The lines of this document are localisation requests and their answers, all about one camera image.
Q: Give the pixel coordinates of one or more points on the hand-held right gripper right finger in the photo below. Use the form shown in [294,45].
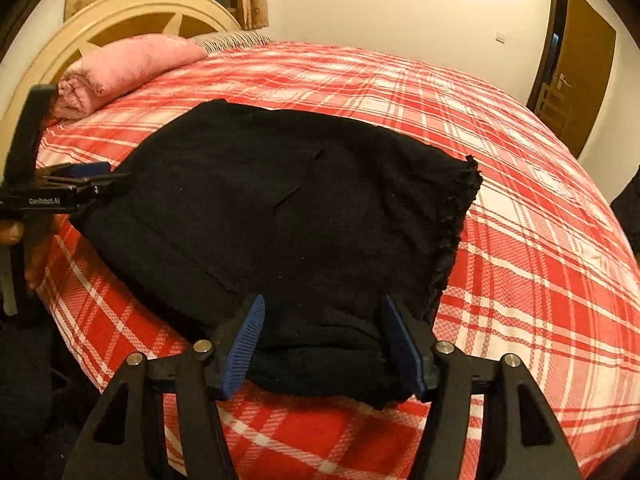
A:
[402,345]

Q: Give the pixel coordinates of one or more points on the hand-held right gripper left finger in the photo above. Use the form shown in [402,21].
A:
[242,345]

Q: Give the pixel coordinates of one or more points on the black pants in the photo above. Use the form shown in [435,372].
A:
[250,200]

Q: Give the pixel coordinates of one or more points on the dark dotted garment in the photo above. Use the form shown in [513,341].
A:
[30,400]

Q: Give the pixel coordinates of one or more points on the pink folded blanket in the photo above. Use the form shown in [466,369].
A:
[125,67]

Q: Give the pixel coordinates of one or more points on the brown wooden door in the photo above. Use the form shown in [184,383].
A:
[585,60]

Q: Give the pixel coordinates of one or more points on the grey striped pillow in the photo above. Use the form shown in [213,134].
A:
[230,41]

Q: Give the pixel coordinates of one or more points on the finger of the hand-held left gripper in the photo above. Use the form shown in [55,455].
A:
[87,170]
[105,187]

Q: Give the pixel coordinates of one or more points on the red plaid blanket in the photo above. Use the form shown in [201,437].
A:
[525,285]

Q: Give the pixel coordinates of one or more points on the person's left hand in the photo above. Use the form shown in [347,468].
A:
[11,232]

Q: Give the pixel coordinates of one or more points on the cream wooden headboard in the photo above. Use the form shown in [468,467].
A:
[150,2]

